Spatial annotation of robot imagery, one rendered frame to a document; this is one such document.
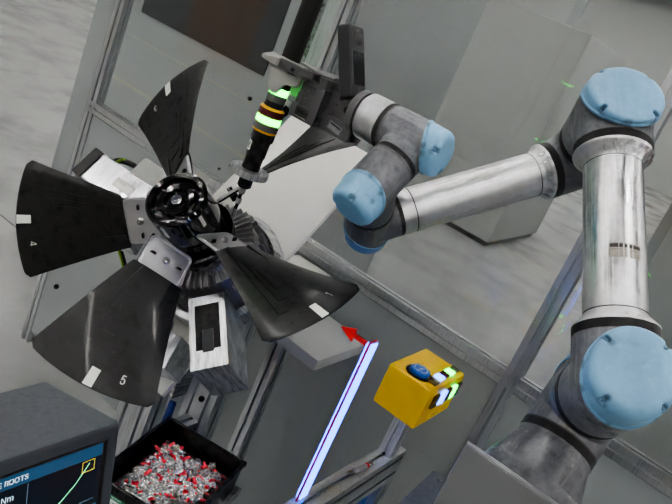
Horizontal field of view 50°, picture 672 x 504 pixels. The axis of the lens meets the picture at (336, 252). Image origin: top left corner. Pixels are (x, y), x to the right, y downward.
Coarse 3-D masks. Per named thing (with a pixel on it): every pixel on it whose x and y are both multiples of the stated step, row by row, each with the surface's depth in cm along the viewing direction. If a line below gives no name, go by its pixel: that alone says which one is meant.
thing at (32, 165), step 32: (32, 160) 142; (32, 192) 141; (64, 192) 139; (96, 192) 138; (32, 224) 141; (64, 224) 140; (96, 224) 139; (32, 256) 142; (64, 256) 142; (96, 256) 141
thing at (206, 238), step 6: (198, 234) 131; (204, 234) 132; (210, 234) 133; (216, 234) 134; (222, 234) 135; (228, 234) 136; (204, 240) 129; (210, 240) 130; (228, 240) 134; (240, 240) 136; (210, 246) 128; (216, 246) 129; (222, 246) 130; (228, 246) 131; (234, 246) 132
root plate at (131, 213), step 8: (128, 200) 137; (136, 200) 137; (144, 200) 136; (128, 208) 138; (144, 208) 137; (128, 216) 138; (136, 216) 138; (144, 216) 138; (128, 224) 139; (136, 224) 138; (144, 224) 138; (152, 224) 138; (128, 232) 139; (136, 232) 139; (144, 232) 139; (152, 232) 138; (136, 240) 140; (144, 240) 139
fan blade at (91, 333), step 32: (96, 288) 125; (128, 288) 127; (160, 288) 130; (64, 320) 123; (96, 320) 124; (128, 320) 126; (160, 320) 129; (64, 352) 121; (96, 352) 123; (128, 352) 125; (160, 352) 128; (96, 384) 121; (128, 384) 123
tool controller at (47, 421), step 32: (0, 416) 62; (32, 416) 62; (64, 416) 63; (96, 416) 64; (0, 448) 57; (32, 448) 58; (64, 448) 60; (96, 448) 63; (0, 480) 55; (32, 480) 58; (64, 480) 61; (96, 480) 64
